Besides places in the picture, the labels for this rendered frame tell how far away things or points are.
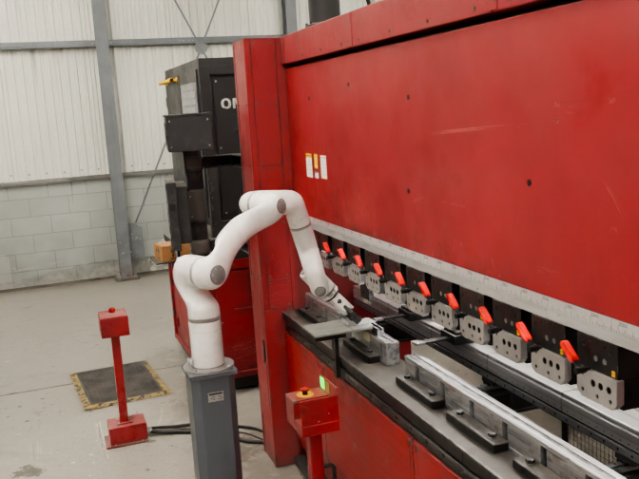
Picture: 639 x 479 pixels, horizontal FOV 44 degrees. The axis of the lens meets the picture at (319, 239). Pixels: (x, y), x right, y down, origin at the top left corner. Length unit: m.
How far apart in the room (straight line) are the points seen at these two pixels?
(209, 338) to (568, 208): 1.45
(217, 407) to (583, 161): 1.65
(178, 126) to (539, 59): 2.44
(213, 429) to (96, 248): 7.24
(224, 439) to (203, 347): 0.36
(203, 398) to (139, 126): 7.33
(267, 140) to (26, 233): 6.28
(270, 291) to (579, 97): 2.55
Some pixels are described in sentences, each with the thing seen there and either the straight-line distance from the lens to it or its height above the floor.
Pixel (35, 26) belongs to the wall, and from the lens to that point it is 10.04.
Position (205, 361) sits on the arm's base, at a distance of 2.97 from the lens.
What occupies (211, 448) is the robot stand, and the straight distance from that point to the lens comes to 3.06.
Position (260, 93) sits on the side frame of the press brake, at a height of 2.02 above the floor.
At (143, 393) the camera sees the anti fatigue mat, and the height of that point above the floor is 0.01.
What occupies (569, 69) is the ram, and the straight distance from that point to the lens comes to 2.04.
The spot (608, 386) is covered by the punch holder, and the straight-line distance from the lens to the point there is 2.05.
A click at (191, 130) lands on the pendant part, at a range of 4.19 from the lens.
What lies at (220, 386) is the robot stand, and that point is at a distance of 2.99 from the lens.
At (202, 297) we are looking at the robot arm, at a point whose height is 1.27.
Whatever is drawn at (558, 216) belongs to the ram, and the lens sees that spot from 2.10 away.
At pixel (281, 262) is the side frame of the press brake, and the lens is 4.20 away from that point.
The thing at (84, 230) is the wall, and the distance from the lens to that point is 10.09.
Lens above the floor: 1.93
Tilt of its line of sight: 9 degrees down
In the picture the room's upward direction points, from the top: 4 degrees counter-clockwise
